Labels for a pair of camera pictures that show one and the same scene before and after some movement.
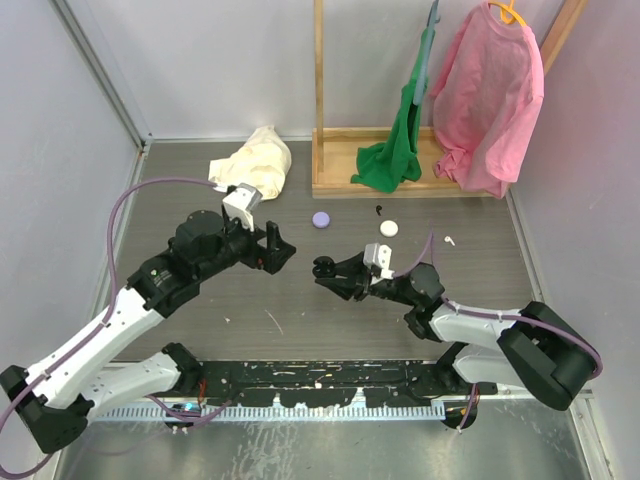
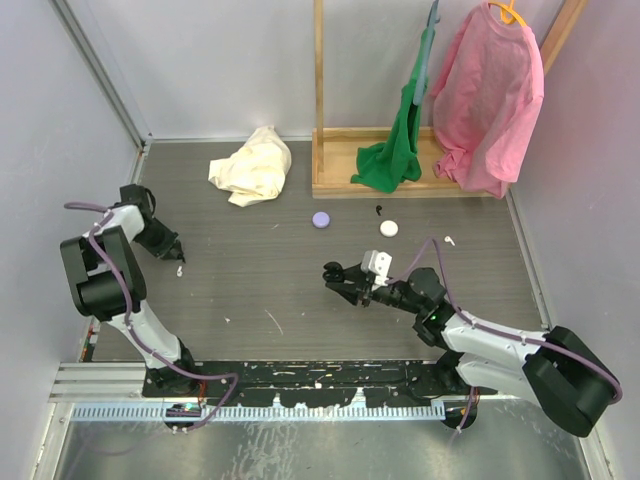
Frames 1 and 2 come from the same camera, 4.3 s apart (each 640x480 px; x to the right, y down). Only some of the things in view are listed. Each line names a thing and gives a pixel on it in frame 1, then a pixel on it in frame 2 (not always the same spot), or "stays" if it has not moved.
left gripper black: x=275 y=253 to x=170 y=242
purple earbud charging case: x=321 y=220 stays
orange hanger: x=507 y=13 stays
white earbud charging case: x=389 y=228 stays
